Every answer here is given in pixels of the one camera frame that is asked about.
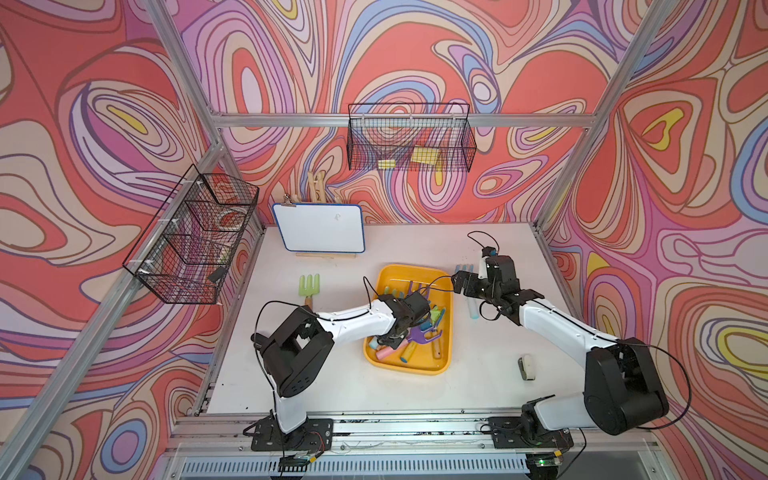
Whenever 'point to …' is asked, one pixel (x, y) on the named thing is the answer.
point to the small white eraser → (527, 367)
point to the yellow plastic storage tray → (440, 280)
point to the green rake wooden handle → (306, 289)
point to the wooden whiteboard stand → (326, 255)
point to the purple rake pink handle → (417, 336)
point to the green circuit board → (293, 463)
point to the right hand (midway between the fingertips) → (465, 286)
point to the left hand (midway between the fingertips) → (388, 334)
